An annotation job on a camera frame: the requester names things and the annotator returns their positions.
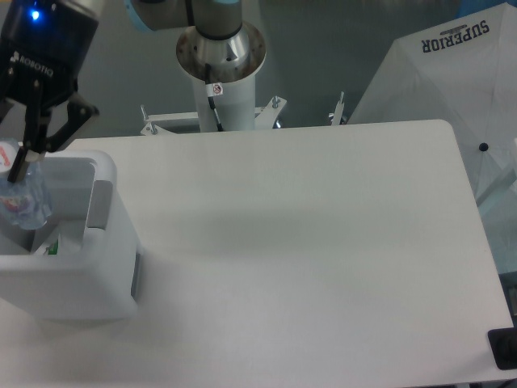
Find black cable on pedestal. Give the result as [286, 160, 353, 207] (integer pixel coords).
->
[204, 62, 225, 133]

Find white metal base frame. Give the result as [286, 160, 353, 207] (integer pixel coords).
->
[140, 91, 348, 136]

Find clear crushed plastic bottle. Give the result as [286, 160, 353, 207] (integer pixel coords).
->
[1, 138, 53, 230]

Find clear plastic wrapper green print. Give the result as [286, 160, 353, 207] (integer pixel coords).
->
[32, 231, 82, 255]

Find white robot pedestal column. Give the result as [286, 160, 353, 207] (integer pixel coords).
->
[176, 22, 267, 133]

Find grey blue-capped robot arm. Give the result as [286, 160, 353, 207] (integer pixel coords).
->
[1, 1, 242, 183]

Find white umbrella with lettering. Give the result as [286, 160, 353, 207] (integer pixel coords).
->
[349, 2, 516, 209]

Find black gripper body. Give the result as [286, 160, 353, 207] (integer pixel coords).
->
[1, 1, 99, 109]

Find white grey trash can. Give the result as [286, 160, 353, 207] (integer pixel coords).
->
[1, 150, 142, 320]

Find black device at table edge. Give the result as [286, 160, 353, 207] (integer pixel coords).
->
[488, 327, 516, 370]

